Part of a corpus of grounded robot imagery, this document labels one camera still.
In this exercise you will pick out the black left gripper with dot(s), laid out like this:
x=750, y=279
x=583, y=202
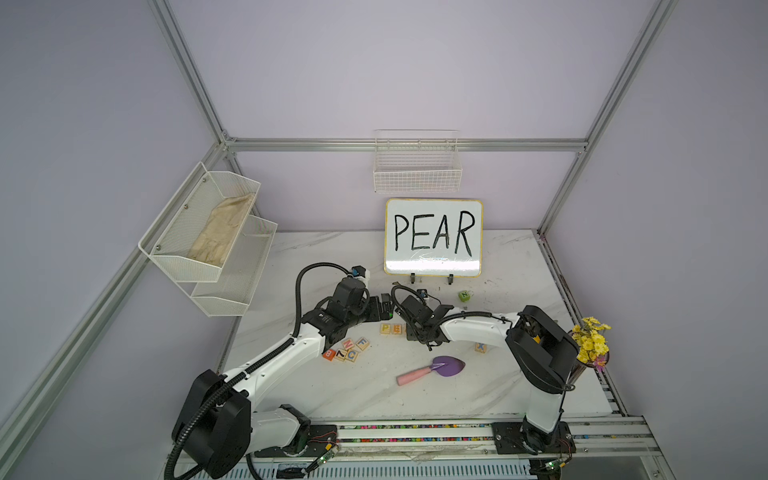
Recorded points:
x=375, y=314

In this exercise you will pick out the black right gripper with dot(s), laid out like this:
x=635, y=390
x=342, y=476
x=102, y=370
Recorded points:
x=409, y=339

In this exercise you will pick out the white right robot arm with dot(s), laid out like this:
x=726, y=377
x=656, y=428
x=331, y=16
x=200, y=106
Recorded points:
x=544, y=352

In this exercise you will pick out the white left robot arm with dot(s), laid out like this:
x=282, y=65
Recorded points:
x=220, y=423

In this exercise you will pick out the wooden block letter F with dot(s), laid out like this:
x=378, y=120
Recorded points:
x=362, y=344

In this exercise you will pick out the wooden block letter C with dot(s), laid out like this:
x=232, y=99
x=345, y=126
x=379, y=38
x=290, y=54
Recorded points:
x=351, y=356

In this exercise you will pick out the red letter block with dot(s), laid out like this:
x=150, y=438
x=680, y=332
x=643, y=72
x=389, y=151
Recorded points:
x=329, y=354

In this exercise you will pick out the purple pink toy trowel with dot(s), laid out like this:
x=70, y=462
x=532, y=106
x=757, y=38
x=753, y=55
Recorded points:
x=445, y=366

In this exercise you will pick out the white mesh lower shelf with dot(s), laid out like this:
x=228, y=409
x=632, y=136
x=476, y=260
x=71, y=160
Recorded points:
x=232, y=294

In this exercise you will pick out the white mesh shelf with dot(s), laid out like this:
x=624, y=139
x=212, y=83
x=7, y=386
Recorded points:
x=173, y=242
x=232, y=294

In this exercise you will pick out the beige cloth in shelf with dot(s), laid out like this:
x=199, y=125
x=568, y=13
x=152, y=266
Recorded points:
x=217, y=238

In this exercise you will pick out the yellow flower bouquet vase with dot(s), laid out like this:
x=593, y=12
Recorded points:
x=593, y=350

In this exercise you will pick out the white mesh upper shelf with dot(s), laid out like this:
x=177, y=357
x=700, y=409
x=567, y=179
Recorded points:
x=173, y=242

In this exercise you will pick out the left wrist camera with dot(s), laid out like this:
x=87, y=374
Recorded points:
x=360, y=273

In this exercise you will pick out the whiteboard with yellow frame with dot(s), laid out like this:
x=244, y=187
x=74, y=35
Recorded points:
x=434, y=237

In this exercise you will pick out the white wire wall basket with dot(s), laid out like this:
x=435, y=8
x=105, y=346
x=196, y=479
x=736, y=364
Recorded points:
x=418, y=161

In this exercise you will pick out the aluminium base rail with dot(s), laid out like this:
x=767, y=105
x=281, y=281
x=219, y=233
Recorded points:
x=613, y=447

